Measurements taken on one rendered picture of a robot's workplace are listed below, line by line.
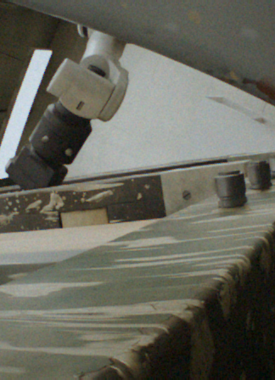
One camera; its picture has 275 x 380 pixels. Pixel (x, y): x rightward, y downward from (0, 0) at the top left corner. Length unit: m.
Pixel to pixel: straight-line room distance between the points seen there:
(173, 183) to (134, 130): 5.63
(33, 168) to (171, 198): 0.27
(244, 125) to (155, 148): 1.91
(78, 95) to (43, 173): 0.15
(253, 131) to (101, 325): 4.53
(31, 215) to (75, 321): 0.80
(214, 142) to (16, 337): 4.62
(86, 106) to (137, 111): 5.49
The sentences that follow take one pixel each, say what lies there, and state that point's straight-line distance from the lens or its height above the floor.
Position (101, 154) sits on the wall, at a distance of 6.70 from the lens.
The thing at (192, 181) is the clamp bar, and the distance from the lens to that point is 0.89.
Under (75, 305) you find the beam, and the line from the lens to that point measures 0.24.
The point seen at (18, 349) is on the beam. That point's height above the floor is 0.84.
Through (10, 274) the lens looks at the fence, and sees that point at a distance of 0.45.
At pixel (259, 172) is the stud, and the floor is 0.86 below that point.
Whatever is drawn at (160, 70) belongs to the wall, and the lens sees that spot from 6.41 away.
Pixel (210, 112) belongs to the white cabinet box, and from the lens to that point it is 4.79.
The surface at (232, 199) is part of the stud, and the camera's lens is 0.49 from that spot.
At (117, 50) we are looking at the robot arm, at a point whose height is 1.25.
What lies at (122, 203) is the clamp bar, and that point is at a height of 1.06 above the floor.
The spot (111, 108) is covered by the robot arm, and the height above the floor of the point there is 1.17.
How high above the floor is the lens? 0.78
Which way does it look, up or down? 17 degrees up
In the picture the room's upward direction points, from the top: 63 degrees counter-clockwise
